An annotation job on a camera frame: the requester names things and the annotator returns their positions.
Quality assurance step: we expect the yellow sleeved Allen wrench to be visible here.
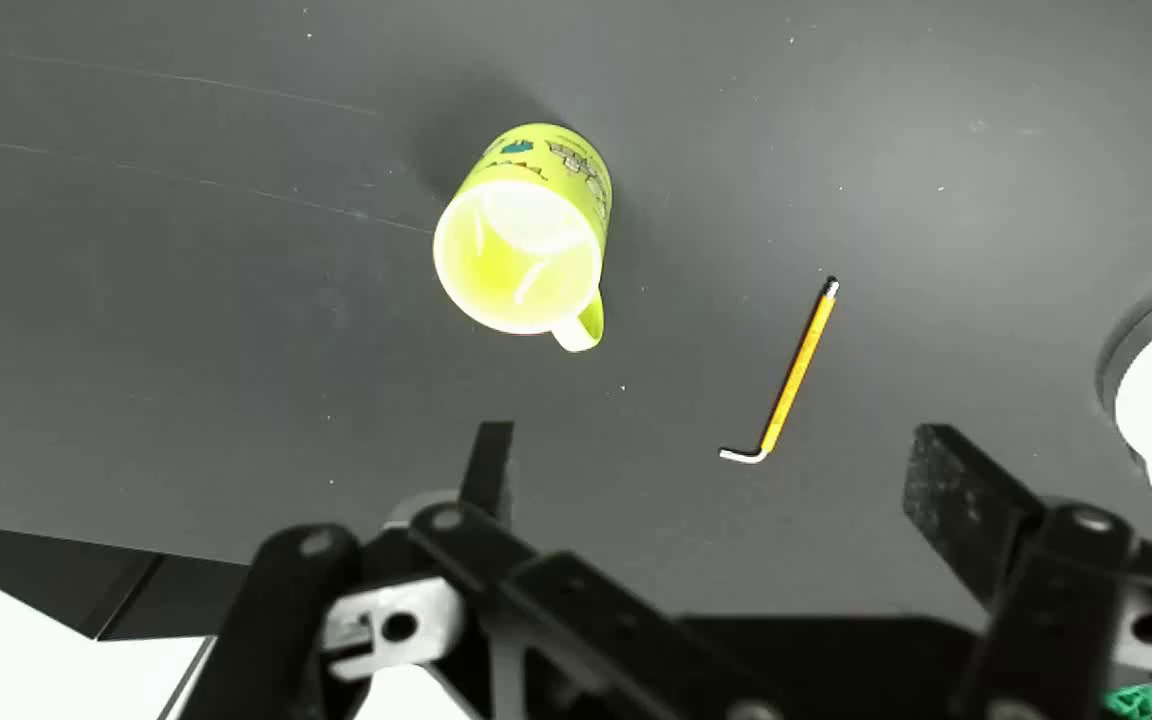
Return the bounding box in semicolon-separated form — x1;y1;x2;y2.
718;272;846;468

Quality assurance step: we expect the white flat sheet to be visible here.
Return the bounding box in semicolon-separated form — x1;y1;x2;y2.
0;553;212;720

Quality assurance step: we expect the yellow green mug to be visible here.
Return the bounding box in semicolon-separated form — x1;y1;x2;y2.
429;121;617;356

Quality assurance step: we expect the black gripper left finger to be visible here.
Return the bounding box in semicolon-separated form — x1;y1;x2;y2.
176;419;792;720

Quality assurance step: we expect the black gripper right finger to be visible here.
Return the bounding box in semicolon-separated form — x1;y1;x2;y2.
900;419;1152;720

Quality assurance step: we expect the green cable tie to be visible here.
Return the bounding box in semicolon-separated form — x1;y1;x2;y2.
1099;679;1152;720

